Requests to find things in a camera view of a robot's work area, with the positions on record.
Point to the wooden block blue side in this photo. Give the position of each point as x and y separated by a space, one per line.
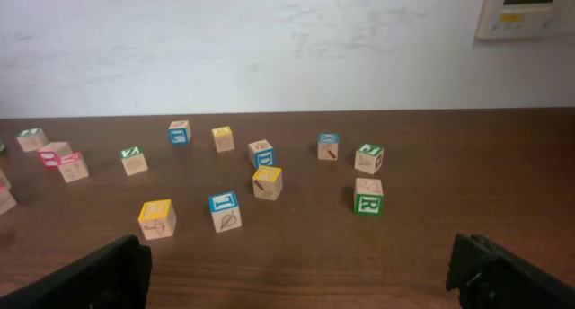
179 132

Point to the yellow block top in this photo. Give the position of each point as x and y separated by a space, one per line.
223 139

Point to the beige wall control panel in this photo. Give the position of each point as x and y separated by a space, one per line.
525 19

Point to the red letter A block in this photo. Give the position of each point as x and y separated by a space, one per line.
73 167

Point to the wooden block red side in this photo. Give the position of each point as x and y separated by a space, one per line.
52 152

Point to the yellow block right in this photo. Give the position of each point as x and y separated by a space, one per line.
267 182

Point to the blue letter K block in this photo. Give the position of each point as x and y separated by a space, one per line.
328 146

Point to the blue letter I block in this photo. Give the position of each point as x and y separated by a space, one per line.
225 211

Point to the green letter T block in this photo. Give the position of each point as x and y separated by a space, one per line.
32 139

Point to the wooden block green R side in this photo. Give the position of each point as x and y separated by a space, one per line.
368 197

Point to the red letter O block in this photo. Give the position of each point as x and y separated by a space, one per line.
7 200

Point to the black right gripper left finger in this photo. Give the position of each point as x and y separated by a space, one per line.
115 276

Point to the wooden block blue D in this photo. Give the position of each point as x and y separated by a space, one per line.
261 153

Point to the yellow umbrella block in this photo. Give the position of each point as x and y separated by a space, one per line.
157 219

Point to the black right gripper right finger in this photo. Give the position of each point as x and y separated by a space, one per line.
488 276

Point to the green letter J block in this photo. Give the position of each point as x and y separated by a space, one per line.
369 158

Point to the green letter Z block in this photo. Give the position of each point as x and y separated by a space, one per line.
133 160

